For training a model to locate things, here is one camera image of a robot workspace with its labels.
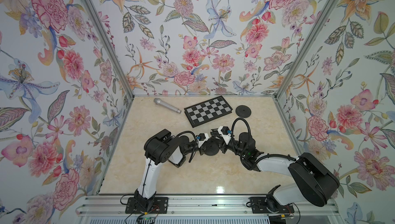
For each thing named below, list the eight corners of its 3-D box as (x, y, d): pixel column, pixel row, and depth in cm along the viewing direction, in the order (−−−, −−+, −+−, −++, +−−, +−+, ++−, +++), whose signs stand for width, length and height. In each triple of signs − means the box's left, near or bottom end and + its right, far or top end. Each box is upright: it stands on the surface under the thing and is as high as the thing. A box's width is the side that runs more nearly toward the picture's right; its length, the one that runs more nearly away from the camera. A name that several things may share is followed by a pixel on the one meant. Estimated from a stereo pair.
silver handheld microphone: (153, 102, 119) (152, 99, 117) (156, 99, 121) (155, 97, 119) (179, 114, 112) (179, 111, 110) (182, 110, 114) (182, 108, 112)
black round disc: (236, 117, 111) (237, 116, 109) (234, 106, 117) (235, 105, 116) (251, 117, 111) (252, 116, 109) (248, 106, 117) (249, 105, 116)
